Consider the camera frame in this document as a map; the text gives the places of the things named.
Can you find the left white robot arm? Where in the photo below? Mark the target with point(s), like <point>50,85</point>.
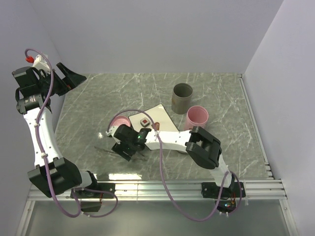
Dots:
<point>34,82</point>

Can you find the pink lid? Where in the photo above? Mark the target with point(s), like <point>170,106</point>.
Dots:
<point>118,121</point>

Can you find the grey cylindrical container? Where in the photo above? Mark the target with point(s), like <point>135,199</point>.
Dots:
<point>181,98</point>

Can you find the metal tongs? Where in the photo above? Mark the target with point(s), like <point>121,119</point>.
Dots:
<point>111,152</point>

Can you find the brown meat piece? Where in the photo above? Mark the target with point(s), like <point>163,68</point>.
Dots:
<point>156,125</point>

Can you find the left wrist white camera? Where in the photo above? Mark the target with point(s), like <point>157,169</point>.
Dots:
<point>40,63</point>

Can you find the aluminium rail frame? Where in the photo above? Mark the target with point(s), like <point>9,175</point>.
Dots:
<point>262,189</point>

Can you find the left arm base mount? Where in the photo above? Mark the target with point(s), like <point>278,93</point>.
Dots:
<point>91,199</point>

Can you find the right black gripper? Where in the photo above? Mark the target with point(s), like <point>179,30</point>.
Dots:
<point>119,149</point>

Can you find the white square plate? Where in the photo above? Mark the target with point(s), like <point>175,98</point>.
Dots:
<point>158,114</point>

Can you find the sushi rice piece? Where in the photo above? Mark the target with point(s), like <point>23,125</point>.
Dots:
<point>145,122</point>

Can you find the pink cylindrical container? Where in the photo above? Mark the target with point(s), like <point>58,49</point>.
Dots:
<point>196,116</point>

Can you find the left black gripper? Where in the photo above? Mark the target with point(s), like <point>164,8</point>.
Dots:
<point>70,77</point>

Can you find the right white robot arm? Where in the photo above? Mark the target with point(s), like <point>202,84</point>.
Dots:
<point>204,149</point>

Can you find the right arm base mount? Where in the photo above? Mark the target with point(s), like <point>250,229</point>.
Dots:
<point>228,196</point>

